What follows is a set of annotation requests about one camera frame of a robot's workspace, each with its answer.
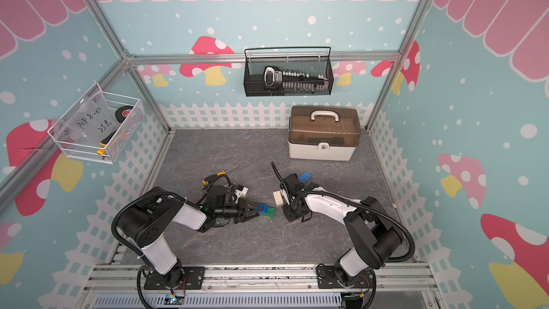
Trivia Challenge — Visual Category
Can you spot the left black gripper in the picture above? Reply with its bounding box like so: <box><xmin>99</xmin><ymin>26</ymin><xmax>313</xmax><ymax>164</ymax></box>
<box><xmin>214</xmin><ymin>198</ymin><xmax>262</xmax><ymax>224</ymax></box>

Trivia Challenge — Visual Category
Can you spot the blue lego brick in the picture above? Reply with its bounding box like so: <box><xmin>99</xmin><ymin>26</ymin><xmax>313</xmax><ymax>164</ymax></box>
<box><xmin>298</xmin><ymin>172</ymin><xmax>313</xmax><ymax>184</ymax></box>
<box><xmin>256</xmin><ymin>204</ymin><xmax>269</xmax><ymax>216</ymax></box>

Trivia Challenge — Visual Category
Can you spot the dark green lego brick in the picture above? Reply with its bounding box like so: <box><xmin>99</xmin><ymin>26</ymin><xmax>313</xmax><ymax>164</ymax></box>
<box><xmin>262</xmin><ymin>207</ymin><xmax>276</xmax><ymax>218</ymax></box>

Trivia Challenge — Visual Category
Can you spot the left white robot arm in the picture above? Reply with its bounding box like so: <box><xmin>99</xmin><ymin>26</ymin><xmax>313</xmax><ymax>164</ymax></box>
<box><xmin>111</xmin><ymin>185</ymin><xmax>264</xmax><ymax>278</ymax></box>

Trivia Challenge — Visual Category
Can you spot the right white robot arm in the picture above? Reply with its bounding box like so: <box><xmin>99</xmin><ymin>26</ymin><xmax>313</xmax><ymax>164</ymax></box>
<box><xmin>282</xmin><ymin>187</ymin><xmax>415</xmax><ymax>283</ymax></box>

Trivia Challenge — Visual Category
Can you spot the beige lego brick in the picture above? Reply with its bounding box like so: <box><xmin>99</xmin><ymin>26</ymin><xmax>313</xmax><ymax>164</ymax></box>
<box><xmin>273</xmin><ymin>191</ymin><xmax>285</xmax><ymax>207</ymax></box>

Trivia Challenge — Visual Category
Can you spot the yellow black screwdriver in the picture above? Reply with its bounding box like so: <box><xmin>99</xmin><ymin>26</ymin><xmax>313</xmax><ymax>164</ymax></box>
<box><xmin>202</xmin><ymin>165</ymin><xmax>237</xmax><ymax>186</ymax></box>

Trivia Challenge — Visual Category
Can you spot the white toolbox brown lid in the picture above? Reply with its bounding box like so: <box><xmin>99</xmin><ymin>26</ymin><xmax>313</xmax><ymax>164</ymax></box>
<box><xmin>287</xmin><ymin>106</ymin><xmax>362</xmax><ymax>162</ymax></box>

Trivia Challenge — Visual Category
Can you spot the socket wrench set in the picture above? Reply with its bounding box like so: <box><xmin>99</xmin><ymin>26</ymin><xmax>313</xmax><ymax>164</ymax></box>
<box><xmin>263</xmin><ymin>67</ymin><xmax>330</xmax><ymax>94</ymax></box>

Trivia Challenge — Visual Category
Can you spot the yellow black utility knife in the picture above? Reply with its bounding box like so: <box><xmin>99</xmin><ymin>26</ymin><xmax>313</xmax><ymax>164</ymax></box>
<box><xmin>97</xmin><ymin>132</ymin><xmax>120</xmax><ymax>157</ymax></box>

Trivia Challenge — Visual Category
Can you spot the black tape roll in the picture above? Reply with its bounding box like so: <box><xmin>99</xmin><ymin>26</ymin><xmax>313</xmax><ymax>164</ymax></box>
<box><xmin>115</xmin><ymin>105</ymin><xmax>134</xmax><ymax>123</ymax></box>

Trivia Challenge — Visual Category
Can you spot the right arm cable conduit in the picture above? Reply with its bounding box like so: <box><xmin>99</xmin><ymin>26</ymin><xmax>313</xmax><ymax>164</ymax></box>
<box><xmin>271</xmin><ymin>161</ymin><xmax>416</xmax><ymax>263</ymax></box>

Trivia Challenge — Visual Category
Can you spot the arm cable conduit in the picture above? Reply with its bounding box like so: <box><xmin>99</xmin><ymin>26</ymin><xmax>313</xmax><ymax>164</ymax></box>
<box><xmin>110</xmin><ymin>173</ymin><xmax>232</xmax><ymax>258</ymax></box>
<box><xmin>271</xmin><ymin>161</ymin><xmax>416</xmax><ymax>263</ymax></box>

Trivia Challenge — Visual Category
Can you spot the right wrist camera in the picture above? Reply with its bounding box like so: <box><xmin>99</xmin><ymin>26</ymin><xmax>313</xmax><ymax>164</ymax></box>
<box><xmin>283</xmin><ymin>173</ymin><xmax>305</xmax><ymax>200</ymax></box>

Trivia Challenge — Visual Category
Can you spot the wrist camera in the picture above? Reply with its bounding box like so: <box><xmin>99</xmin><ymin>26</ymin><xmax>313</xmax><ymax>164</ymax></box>
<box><xmin>283</xmin><ymin>173</ymin><xmax>305</xmax><ymax>200</ymax></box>
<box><xmin>204</xmin><ymin>185</ymin><xmax>232</xmax><ymax>210</ymax></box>

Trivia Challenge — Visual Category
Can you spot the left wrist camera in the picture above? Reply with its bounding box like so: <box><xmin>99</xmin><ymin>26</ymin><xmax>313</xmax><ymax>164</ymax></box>
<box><xmin>204</xmin><ymin>185</ymin><xmax>232</xmax><ymax>210</ymax></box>

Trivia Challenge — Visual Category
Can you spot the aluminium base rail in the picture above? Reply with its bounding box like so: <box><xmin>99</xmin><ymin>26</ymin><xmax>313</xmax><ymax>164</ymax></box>
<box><xmin>76</xmin><ymin>263</ymin><xmax>444</xmax><ymax>308</ymax></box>

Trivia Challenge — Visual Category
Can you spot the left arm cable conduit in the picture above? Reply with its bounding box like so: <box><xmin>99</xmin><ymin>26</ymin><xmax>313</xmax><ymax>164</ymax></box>
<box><xmin>110</xmin><ymin>173</ymin><xmax>232</xmax><ymax>258</ymax></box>

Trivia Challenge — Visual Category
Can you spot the black wire mesh basket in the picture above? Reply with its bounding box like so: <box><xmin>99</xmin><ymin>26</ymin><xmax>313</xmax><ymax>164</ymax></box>
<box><xmin>243</xmin><ymin>47</ymin><xmax>334</xmax><ymax>97</ymax></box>

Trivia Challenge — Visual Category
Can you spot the clear plastic wall bin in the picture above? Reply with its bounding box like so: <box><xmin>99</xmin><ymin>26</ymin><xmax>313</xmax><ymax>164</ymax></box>
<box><xmin>47</xmin><ymin>83</ymin><xmax>144</xmax><ymax>165</ymax></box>

